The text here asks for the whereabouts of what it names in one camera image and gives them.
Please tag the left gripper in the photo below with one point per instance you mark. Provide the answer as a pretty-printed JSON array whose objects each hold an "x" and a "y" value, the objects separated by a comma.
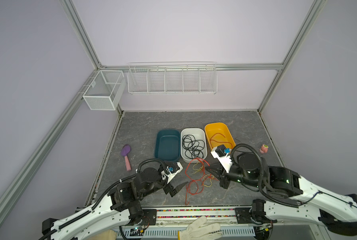
[{"x": 169, "y": 188}]

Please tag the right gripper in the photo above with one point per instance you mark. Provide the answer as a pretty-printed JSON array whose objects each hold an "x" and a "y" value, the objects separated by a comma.
[{"x": 222, "y": 175}]

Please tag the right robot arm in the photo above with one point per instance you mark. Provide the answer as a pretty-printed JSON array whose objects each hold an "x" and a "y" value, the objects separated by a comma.
[{"x": 287, "y": 195}]

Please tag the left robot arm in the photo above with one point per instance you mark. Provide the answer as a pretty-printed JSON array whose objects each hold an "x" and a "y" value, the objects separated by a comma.
[{"x": 118, "y": 205}]

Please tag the white plastic bin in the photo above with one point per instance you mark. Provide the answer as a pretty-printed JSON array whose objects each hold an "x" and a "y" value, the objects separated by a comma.
[{"x": 193, "y": 144}]

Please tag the yellow plastic bin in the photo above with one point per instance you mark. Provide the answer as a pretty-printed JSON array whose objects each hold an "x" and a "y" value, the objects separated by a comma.
[{"x": 218, "y": 134}]

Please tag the teal plastic bin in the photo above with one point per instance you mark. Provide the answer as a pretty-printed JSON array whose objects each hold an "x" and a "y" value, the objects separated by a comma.
[{"x": 168, "y": 145}]

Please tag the right white work glove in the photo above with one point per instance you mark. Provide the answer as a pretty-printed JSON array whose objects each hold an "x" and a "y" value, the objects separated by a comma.
[{"x": 200, "y": 230}]

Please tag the white work glove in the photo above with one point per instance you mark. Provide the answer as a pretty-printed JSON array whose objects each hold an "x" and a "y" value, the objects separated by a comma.
[
  {"x": 107, "y": 235},
  {"x": 200, "y": 230}
]

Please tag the pink toy cup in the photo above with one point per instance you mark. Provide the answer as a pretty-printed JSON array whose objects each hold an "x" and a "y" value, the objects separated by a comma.
[{"x": 264, "y": 149}]

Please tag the purple pink brush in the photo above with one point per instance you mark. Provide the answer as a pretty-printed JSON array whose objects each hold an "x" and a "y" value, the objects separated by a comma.
[{"x": 124, "y": 152}]

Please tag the left white work glove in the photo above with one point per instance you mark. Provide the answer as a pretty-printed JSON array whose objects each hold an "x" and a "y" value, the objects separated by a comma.
[{"x": 107, "y": 235}]

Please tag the small white mesh basket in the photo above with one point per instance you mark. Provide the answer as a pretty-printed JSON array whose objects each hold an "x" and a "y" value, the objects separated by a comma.
[{"x": 105, "y": 90}]

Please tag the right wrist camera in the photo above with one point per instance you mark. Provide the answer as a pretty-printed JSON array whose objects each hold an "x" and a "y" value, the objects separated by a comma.
[{"x": 222, "y": 153}]

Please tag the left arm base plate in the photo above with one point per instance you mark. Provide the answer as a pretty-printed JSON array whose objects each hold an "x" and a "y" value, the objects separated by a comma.
[{"x": 147, "y": 218}]

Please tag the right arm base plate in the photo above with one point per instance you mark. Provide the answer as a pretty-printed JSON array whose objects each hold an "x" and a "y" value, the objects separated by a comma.
[{"x": 244, "y": 215}]

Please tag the long white wire rack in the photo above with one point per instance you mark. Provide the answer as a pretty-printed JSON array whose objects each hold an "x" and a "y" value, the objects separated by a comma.
[{"x": 172, "y": 78}]

